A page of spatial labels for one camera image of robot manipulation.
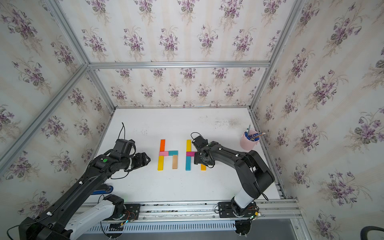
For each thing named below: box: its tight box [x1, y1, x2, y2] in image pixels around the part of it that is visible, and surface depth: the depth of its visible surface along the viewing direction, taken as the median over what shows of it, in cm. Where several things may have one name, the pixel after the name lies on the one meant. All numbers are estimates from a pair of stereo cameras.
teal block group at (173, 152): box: [168, 150, 179, 156], surface depth 95 cm
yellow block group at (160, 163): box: [157, 155, 165, 171], surface depth 93 cm
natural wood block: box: [172, 155, 178, 169], surface depth 92 cm
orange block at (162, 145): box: [160, 139, 166, 152], surface depth 100 cm
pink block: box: [159, 151, 169, 156], surface depth 95 cm
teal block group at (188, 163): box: [185, 156, 192, 171], surface depth 92 cm
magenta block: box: [186, 151, 196, 157], surface depth 95 cm
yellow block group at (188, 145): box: [186, 139, 192, 152], surface depth 100 cm
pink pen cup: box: [240, 129, 260, 151], surface depth 93 cm
